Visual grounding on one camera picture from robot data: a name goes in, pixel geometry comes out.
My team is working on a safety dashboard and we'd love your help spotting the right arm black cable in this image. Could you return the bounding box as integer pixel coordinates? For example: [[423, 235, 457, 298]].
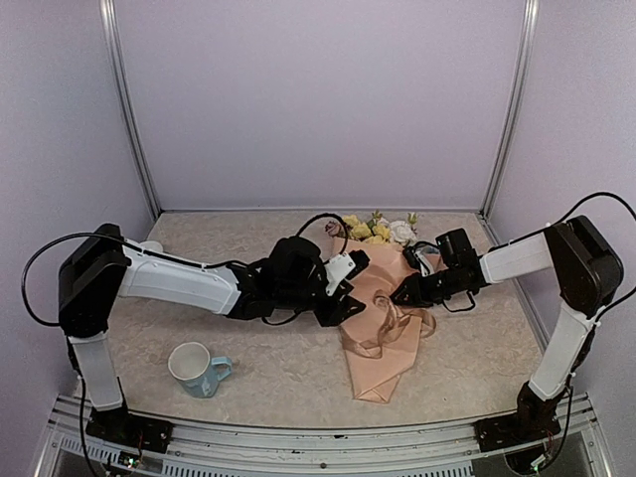
[[556, 192, 636, 230]]

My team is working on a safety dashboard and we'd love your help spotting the yellow fake flower stem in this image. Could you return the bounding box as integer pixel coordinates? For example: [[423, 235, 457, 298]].
[[342, 210, 392, 244]]

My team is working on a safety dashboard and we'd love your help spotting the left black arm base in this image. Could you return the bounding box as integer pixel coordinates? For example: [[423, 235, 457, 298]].
[[85, 414, 173, 454]]

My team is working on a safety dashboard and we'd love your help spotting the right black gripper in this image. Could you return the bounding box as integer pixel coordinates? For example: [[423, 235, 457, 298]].
[[390, 264, 468, 307]]

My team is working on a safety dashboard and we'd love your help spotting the aluminium frame post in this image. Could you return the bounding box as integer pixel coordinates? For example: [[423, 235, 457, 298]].
[[99, 0, 163, 221], [480, 0, 540, 222]]

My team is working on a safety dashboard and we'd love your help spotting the white fake rose stem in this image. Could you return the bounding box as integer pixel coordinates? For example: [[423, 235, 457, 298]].
[[389, 213, 417, 246]]

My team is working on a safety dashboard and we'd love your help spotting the blue white ceramic mug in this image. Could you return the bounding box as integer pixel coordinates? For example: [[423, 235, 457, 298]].
[[167, 342, 234, 398]]

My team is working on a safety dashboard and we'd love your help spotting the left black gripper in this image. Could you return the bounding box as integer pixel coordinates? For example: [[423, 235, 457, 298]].
[[277, 266, 367, 328]]

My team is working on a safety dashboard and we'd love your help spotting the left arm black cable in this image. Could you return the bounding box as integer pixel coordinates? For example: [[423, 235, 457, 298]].
[[20, 233, 125, 328]]

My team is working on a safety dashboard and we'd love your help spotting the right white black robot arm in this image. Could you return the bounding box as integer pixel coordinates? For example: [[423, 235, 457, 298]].
[[391, 216, 624, 402]]

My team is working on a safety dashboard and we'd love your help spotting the white bowl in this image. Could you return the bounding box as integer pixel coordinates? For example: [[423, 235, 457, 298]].
[[139, 240, 164, 253]]

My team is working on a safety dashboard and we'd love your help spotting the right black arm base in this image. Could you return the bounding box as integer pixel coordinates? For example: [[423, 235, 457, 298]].
[[473, 395, 561, 452]]

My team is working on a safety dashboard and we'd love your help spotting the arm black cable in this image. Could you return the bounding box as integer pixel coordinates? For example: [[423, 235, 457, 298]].
[[20, 233, 125, 328], [556, 192, 636, 230]]

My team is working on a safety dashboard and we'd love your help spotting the pink beige wrapping paper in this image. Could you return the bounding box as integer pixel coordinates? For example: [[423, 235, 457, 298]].
[[333, 238, 424, 403]]

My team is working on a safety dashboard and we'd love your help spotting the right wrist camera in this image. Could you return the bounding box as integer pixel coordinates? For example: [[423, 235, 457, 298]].
[[402, 240, 443, 276]]

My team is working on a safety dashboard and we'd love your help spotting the front aluminium rail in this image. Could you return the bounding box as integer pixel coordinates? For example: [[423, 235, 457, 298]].
[[34, 392, 612, 477]]

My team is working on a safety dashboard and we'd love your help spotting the right aluminium frame post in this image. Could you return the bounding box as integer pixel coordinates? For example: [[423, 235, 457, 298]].
[[480, 0, 540, 222]]

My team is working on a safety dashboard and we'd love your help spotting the pink fake rose stem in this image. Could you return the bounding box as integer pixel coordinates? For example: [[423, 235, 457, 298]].
[[325, 220, 348, 239]]

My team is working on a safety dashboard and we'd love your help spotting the beige ribbon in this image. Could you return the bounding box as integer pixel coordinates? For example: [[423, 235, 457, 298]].
[[340, 290, 436, 360]]

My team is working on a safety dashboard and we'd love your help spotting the left aluminium frame post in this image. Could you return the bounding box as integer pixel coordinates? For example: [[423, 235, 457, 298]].
[[99, 0, 163, 221]]

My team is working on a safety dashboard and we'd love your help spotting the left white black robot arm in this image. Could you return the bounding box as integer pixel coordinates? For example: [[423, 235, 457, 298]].
[[58, 224, 370, 442]]

